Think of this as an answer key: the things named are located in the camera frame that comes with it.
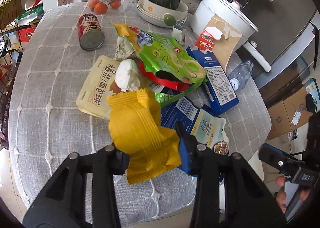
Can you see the white electric cooking pot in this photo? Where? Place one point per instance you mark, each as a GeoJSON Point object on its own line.
{"type": "Point", "coordinates": [230, 13]}

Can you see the blue milk carton box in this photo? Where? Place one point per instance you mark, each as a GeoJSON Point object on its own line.
{"type": "Point", "coordinates": [219, 90]}

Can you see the crumpled floral paper napkin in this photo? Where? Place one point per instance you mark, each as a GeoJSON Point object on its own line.
{"type": "Point", "coordinates": [124, 49]}

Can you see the black wire rack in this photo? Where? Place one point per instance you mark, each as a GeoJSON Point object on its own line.
{"type": "Point", "coordinates": [10, 60]}

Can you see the cream bread bag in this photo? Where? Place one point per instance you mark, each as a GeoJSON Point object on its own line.
{"type": "Point", "coordinates": [99, 85]}

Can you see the grey checked tablecloth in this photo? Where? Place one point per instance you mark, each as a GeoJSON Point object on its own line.
{"type": "Point", "coordinates": [45, 125]}

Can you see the stacked cardboard boxes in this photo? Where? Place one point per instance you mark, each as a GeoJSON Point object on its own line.
{"type": "Point", "coordinates": [289, 114]}

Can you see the small red milk carton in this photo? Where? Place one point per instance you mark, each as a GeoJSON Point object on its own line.
{"type": "Point", "coordinates": [207, 38]}

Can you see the red drink can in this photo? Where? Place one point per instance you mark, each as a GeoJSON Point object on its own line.
{"type": "Point", "coordinates": [90, 34]}

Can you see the grey refrigerator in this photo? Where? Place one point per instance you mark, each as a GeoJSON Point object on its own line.
{"type": "Point", "coordinates": [285, 32]}

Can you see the person's right hand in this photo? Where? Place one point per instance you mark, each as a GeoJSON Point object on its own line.
{"type": "Point", "coordinates": [281, 195]}

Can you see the torn brown cardboard piece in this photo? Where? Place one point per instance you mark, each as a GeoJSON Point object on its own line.
{"type": "Point", "coordinates": [225, 36]}

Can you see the white ceramic casserole bowl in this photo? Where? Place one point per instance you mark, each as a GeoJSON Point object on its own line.
{"type": "Point", "coordinates": [161, 16]}

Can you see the small white snack packet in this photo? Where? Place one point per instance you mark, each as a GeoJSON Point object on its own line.
{"type": "Point", "coordinates": [178, 32]}

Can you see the green snack bag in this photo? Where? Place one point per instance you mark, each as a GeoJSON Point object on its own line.
{"type": "Point", "coordinates": [164, 58]}

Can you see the white tissue ball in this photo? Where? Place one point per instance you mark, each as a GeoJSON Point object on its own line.
{"type": "Point", "coordinates": [127, 76]}

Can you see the torn blue white carton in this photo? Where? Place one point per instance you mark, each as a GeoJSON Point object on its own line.
{"type": "Point", "coordinates": [199, 122]}

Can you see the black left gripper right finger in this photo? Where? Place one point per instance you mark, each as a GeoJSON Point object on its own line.
{"type": "Point", "coordinates": [228, 192]}

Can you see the clear plastic water bottle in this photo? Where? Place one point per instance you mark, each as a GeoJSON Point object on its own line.
{"type": "Point", "coordinates": [238, 78]}

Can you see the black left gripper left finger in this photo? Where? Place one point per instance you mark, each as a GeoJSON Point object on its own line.
{"type": "Point", "coordinates": [61, 202]}

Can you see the yellow snack wrapper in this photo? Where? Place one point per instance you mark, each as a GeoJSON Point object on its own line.
{"type": "Point", "coordinates": [135, 128]}

